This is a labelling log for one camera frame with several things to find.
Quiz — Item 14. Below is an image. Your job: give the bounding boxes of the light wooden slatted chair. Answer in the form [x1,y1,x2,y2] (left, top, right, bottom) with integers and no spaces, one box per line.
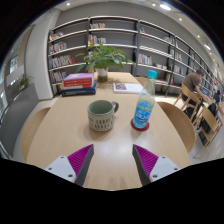
[192,105,224,159]
[173,83,203,119]

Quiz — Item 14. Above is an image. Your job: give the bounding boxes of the white open magazine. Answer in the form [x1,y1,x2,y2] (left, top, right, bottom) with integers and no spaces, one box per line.
[112,82,144,95]

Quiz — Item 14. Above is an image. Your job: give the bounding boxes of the red book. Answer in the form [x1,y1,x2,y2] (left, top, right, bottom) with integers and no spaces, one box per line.
[63,79,95,89]

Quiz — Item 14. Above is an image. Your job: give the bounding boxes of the round ceiling lights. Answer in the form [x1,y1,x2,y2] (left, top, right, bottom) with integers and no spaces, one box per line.
[64,1,214,51]

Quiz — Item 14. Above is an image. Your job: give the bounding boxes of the dark blue book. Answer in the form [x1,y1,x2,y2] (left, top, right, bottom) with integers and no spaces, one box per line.
[60,82,98,98]

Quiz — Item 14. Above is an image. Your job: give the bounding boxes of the person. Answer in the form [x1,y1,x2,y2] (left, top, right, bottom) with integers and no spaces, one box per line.
[181,68,205,111]

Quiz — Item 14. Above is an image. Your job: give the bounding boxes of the grey bookshelf unit with books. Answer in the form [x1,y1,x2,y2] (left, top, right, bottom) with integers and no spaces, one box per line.
[47,15,219,98]

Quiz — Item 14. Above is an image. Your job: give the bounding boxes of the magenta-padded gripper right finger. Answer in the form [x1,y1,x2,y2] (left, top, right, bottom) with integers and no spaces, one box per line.
[131,143,181,187]

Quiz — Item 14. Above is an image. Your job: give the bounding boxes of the clear bottle with blue cap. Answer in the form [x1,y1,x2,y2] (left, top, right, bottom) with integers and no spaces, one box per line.
[132,69,158,129]

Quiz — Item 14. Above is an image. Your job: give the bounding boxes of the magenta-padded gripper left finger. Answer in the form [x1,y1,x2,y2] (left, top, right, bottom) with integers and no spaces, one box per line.
[44,143,95,187]

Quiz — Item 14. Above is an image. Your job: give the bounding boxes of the green potted table plant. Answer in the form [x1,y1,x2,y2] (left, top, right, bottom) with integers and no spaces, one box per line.
[75,42,136,84]

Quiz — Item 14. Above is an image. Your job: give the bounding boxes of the tan round-back chair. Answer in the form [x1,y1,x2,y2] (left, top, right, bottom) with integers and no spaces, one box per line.
[20,106,52,163]
[134,76,149,88]
[156,101,197,154]

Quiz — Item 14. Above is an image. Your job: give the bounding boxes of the small green planter plant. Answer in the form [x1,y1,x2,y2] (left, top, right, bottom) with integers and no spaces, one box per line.
[17,73,34,92]

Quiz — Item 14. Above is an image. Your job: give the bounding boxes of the grey low planter partition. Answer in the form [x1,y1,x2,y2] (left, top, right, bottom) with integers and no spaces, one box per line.
[0,83,41,158]

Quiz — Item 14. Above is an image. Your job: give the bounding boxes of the flat round red coaster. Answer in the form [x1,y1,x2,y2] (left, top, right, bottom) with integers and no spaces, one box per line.
[130,118,150,132]

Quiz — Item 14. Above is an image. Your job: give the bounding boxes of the pale green patterned mug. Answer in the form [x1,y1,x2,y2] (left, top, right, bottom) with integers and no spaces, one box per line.
[87,99,120,132]

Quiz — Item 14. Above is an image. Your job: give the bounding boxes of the pink book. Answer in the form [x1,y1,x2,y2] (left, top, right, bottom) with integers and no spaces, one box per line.
[63,72,95,83]

